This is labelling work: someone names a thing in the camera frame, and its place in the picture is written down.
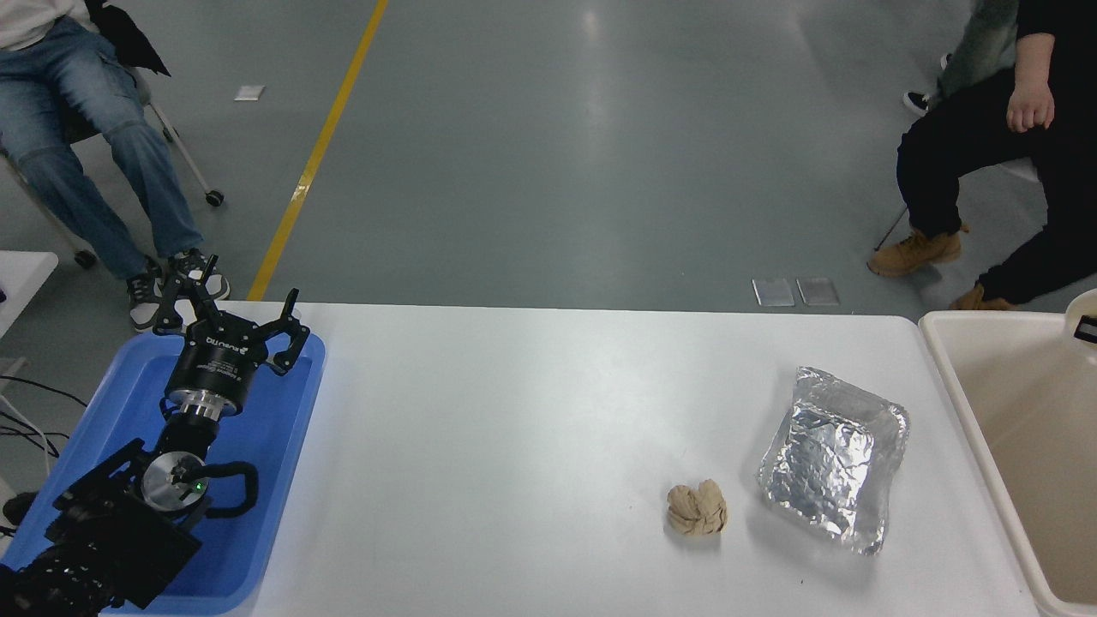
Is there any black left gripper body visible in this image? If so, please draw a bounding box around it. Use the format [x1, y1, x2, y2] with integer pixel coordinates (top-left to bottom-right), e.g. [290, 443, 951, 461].
[164, 318, 269, 405]

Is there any white paper cup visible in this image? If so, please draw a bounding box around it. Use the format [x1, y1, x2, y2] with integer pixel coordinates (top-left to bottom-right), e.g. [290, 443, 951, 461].
[1065, 289, 1097, 340]

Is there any person's hand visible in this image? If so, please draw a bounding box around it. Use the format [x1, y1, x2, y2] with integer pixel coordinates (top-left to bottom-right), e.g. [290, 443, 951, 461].
[1006, 81, 1057, 134]

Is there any blue plastic tray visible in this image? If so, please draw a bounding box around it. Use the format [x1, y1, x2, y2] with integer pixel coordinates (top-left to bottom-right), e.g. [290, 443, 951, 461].
[0, 330, 327, 616]

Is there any large pale bin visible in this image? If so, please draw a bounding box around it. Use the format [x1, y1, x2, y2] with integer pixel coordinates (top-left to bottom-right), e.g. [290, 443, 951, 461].
[918, 310, 1097, 617]

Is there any grey wheeled chair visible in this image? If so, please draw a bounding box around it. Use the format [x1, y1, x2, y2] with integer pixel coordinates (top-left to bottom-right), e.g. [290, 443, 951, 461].
[0, 69, 225, 271]

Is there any small white table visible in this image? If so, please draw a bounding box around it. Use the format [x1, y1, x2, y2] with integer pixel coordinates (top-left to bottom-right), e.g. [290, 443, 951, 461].
[0, 251, 59, 337]

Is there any person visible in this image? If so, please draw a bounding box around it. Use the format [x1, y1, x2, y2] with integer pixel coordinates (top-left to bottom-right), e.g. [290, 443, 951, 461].
[0, 0, 231, 332]
[902, 0, 1021, 117]
[867, 0, 1097, 311]

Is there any white chair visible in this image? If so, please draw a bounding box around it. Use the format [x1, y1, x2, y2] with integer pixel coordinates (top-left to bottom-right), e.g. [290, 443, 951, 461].
[873, 157, 1043, 252]

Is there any small black floor object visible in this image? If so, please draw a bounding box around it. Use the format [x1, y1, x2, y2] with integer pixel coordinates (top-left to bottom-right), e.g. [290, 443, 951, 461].
[0, 490, 39, 528]

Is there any black jacket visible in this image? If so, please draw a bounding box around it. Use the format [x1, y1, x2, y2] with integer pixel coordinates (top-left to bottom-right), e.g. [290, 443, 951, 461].
[84, 0, 171, 76]

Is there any silver foil tray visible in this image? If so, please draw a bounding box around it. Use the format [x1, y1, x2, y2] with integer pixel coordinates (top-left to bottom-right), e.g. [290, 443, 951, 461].
[757, 366, 910, 556]

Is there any crumpled tan paper ball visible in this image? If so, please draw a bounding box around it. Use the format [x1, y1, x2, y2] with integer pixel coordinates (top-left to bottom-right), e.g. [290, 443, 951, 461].
[668, 479, 728, 538]

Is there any black floor cable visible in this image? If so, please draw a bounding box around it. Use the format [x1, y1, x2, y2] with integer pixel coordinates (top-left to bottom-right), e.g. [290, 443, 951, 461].
[0, 374, 88, 409]
[0, 411, 69, 459]

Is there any white floor cable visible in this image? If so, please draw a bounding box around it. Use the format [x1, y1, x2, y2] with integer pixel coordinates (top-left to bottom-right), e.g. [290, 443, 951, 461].
[0, 392, 54, 477]

